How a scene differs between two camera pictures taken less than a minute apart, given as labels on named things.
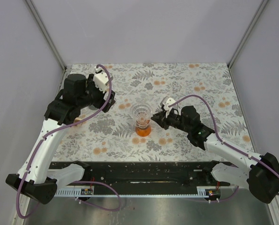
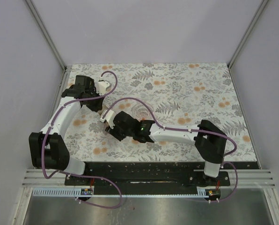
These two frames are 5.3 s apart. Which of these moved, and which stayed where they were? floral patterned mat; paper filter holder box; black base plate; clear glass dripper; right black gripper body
Moved: right black gripper body; paper filter holder box
Stayed: floral patterned mat; clear glass dripper; black base plate
